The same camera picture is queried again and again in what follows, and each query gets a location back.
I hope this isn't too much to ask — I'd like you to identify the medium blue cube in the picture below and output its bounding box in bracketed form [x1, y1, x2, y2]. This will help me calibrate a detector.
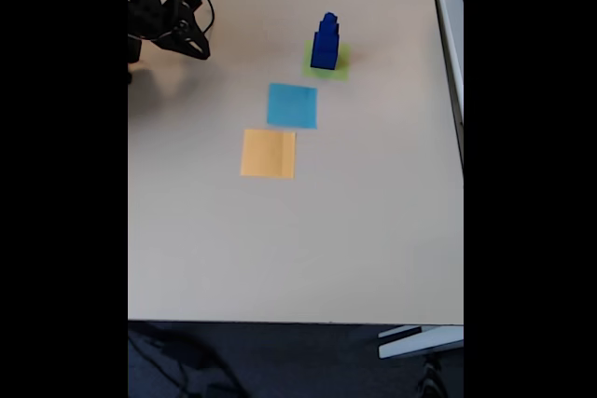
[312, 25, 340, 55]

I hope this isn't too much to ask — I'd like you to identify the small blue cube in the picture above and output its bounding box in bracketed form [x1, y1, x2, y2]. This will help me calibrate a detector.
[318, 17, 340, 39]

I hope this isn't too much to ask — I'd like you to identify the light blue paper square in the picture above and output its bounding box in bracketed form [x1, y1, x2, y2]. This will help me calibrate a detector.
[266, 82, 318, 130]

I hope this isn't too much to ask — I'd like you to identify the orange paper square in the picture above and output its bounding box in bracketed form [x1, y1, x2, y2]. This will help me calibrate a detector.
[239, 128, 298, 181]

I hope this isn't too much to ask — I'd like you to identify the green paper square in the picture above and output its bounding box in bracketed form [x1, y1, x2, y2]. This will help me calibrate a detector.
[300, 41, 352, 82]

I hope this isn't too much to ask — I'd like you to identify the large blue cube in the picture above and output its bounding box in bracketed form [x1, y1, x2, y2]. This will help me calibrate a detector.
[309, 33, 341, 72]

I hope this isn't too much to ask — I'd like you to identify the white desk with dark edge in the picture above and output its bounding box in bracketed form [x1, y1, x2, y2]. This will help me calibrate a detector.
[426, 0, 465, 175]

